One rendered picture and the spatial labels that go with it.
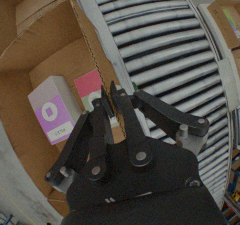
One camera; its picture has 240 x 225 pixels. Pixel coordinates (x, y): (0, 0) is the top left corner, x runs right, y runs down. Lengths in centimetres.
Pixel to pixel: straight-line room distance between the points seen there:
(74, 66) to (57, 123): 16
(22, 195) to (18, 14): 283
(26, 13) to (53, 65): 32
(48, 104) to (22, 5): 52
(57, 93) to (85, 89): 8
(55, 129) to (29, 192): 238
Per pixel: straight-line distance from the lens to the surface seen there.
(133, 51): 54
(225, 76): 78
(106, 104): 16
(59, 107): 32
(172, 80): 57
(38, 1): 63
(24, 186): 262
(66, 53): 39
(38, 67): 46
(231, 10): 112
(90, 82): 33
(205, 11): 86
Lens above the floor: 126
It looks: 83 degrees down
